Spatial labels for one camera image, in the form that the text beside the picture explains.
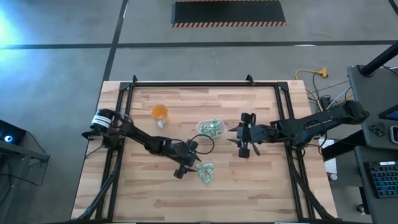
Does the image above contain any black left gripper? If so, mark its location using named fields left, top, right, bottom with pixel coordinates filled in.
left=173, top=139, right=201, bottom=180

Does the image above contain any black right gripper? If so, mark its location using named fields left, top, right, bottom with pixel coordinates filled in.
left=227, top=113, right=273, bottom=159

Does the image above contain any clear plastic container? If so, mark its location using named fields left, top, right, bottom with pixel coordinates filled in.
left=195, top=118, right=225, bottom=139

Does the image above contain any white box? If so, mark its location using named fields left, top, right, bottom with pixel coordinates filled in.
left=318, top=138, right=338, bottom=175

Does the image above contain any black desk beam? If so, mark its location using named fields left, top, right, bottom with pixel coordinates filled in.
left=321, top=129, right=369, bottom=162

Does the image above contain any black mat striped edge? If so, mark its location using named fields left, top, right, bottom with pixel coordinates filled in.
left=170, top=0, right=287, bottom=28

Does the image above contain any small black remote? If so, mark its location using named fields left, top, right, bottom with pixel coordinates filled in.
left=369, top=124, right=386, bottom=138

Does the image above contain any grey desk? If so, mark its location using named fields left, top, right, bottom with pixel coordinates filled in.
left=346, top=64, right=398, bottom=150
left=354, top=145, right=398, bottom=224

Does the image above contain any black backlit keyboard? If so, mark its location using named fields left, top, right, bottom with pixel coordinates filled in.
left=363, top=160, right=398, bottom=200

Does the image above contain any black tablet screen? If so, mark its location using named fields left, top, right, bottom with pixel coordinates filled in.
left=378, top=104, right=398, bottom=121

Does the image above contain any black pole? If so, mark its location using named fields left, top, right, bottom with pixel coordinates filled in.
left=359, top=42, right=398, bottom=78

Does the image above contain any dark grey stand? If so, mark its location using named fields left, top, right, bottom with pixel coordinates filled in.
left=0, top=130, right=50, bottom=187

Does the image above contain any black computer blue light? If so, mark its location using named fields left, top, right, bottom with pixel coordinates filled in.
left=0, top=119, right=27, bottom=146

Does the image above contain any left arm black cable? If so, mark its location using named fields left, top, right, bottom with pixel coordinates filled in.
left=190, top=133, right=215, bottom=156

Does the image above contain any black metal table frame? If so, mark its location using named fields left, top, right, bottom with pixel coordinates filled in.
left=74, top=73, right=338, bottom=224

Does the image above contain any yellow extension cord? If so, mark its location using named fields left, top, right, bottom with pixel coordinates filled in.
left=294, top=67, right=329, bottom=102

